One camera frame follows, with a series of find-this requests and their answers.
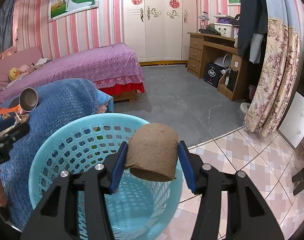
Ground brown cardboard roll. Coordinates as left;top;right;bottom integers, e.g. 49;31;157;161
125;123;179;182

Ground pink steel-lined mug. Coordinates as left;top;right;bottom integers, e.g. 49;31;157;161
19;87;39;112

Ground yellow duck plush toy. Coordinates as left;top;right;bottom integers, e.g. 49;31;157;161
8;68;20;82

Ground light blue plastic basket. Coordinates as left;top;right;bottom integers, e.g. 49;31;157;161
28;113;183;239

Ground grey window curtain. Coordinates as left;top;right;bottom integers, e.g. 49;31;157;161
0;0;15;53

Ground purple dotted bed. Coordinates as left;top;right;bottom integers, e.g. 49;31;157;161
0;43;144;105

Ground black shopping bag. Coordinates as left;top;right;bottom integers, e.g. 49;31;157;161
204;63;224;88

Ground floral curtain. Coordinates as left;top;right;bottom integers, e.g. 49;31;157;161
244;18;301;137

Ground framed wedding photo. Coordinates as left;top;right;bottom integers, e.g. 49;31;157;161
48;0;99;22

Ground wooden desk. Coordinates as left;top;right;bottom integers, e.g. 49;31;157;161
187;31;249;101

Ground white storage box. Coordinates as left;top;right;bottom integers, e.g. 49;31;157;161
213;23;234;38

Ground dark hanging jacket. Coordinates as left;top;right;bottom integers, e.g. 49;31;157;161
237;0;269;56

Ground white wardrobe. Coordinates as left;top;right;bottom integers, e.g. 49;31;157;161
123;0;197;62

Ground desk lamp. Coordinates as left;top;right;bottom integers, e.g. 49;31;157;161
198;11;209;29

